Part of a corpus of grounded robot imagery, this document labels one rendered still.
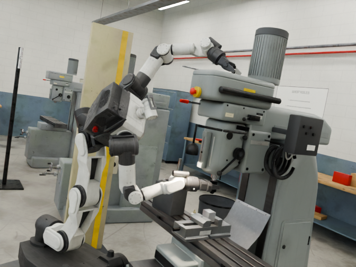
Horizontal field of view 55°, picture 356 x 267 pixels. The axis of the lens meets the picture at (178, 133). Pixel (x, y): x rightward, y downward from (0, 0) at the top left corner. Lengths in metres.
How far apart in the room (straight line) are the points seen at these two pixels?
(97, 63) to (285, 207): 2.18
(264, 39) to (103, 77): 1.82
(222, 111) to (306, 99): 5.18
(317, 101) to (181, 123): 3.95
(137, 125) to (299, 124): 0.87
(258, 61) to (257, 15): 6.35
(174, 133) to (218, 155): 7.41
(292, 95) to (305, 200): 4.94
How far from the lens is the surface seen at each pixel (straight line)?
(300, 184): 2.35
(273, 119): 2.16
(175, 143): 9.40
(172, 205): 2.33
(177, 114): 9.30
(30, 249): 2.60
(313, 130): 2.03
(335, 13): 7.13
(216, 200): 4.39
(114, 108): 1.85
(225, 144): 1.95
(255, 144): 2.07
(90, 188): 2.22
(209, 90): 1.84
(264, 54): 2.15
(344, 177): 5.76
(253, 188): 2.37
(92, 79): 3.45
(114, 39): 3.53
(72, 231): 2.35
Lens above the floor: 1.69
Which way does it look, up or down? 5 degrees down
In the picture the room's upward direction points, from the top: 9 degrees clockwise
